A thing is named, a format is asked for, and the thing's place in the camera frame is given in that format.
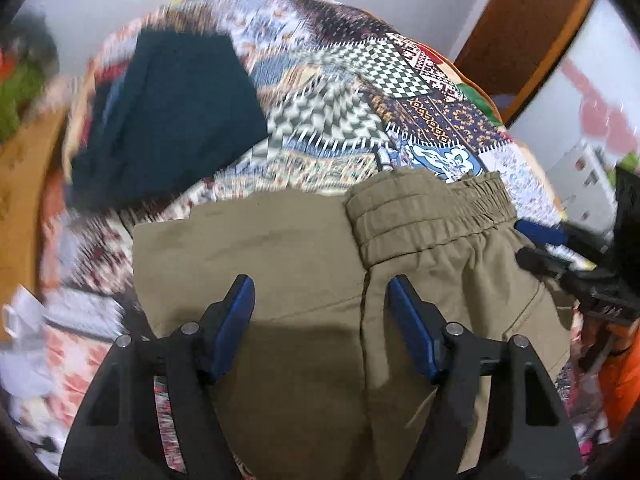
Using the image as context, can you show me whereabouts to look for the olive green pants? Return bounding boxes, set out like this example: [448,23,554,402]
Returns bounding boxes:
[132,167,576,480]

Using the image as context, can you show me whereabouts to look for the green laundry basket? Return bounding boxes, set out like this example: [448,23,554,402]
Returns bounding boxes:
[0,25,58,143]

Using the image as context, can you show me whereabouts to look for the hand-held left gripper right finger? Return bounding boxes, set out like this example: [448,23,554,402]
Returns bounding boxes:
[387,275,584,480]

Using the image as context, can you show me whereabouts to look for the patchwork printed blanket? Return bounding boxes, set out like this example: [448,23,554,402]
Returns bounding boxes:
[37,0,608,480]

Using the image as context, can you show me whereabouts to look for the wooden lap desk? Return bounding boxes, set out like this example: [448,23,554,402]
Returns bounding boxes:
[0,102,68,343]

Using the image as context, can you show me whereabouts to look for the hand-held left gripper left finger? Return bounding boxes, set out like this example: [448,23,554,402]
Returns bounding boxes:
[59,274,256,480]

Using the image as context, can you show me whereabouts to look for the dark navy folded clothing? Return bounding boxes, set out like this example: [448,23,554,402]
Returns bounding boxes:
[69,29,269,202]

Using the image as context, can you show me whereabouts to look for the wooden wardrobe with white doors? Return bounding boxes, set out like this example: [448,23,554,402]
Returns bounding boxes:
[454,0,640,181]

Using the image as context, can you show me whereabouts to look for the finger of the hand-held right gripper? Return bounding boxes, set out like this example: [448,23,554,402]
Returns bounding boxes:
[514,219,568,248]
[516,246,593,288]

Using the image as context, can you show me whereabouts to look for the pile of white papers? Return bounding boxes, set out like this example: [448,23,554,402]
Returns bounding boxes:
[0,284,81,441]

